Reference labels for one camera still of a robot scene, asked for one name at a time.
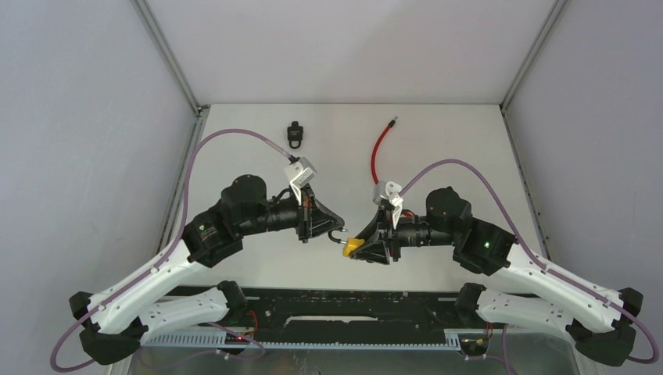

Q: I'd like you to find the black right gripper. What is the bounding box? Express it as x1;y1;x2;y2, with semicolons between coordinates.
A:
349;205;457;265

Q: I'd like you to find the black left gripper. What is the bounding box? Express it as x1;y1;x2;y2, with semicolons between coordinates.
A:
238;182;344;244

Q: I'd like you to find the yellow padlock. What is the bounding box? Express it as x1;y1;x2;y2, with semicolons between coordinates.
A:
328;230;365;258

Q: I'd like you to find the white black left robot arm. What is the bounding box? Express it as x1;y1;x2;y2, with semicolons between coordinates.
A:
70;175;345;365

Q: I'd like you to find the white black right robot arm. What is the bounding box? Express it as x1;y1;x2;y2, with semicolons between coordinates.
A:
343;187;643;366

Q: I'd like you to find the black padlock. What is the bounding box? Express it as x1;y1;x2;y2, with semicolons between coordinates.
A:
286;120;304;150

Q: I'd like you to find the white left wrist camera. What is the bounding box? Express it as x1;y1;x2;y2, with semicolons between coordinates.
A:
285;156;317;205

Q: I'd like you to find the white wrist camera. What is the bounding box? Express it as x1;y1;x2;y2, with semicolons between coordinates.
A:
373;180;403;229
285;156;317;205

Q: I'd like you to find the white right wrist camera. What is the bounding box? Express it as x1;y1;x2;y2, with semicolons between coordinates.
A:
373;180;403;229

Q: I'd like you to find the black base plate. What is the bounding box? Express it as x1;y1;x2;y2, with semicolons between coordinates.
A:
215;287;502;349

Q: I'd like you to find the red cable lock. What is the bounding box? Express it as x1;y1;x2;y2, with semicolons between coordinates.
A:
369;116;415;219

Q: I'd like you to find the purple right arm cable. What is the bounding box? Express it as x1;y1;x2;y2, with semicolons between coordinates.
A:
399;158;661;365

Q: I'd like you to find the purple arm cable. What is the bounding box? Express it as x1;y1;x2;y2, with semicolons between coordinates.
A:
399;158;661;365
49;128;294;373

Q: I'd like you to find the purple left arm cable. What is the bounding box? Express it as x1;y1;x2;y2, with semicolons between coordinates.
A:
49;128;294;373

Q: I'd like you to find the aluminium frame rail right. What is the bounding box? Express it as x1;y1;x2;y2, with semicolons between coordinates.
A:
500;0;597;375

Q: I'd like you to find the aluminium frame rail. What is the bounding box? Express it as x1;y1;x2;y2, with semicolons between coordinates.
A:
500;0;597;375
106;0;211;375

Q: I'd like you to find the aluminium frame rail left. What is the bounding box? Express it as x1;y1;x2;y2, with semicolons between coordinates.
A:
106;0;211;375

